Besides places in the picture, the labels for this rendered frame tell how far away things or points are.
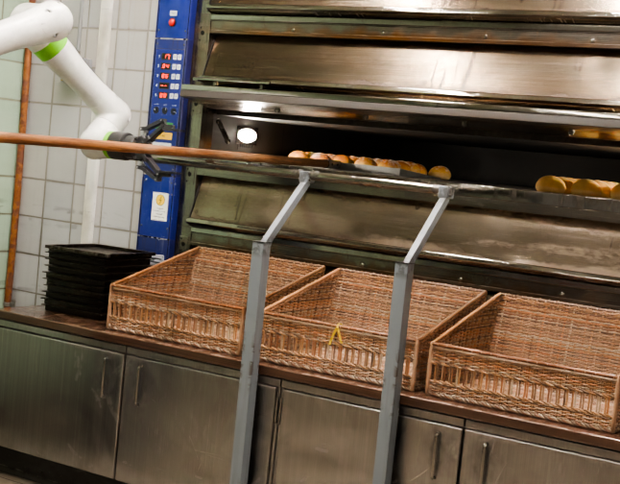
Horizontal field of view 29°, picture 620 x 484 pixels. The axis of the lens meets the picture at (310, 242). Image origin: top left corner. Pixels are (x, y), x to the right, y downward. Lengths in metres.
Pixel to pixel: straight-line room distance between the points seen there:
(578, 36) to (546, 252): 0.67
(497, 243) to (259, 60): 1.12
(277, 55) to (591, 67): 1.14
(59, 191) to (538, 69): 2.02
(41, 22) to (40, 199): 1.34
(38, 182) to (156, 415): 1.41
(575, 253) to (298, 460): 1.05
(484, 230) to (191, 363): 1.02
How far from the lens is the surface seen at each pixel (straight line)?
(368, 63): 4.11
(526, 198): 3.83
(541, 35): 3.86
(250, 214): 4.31
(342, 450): 3.55
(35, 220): 4.98
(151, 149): 3.73
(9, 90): 4.99
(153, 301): 3.95
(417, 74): 4.01
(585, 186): 3.92
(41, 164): 4.97
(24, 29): 3.75
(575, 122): 3.63
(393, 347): 3.36
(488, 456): 3.34
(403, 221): 4.01
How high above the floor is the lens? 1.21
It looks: 4 degrees down
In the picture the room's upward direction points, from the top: 6 degrees clockwise
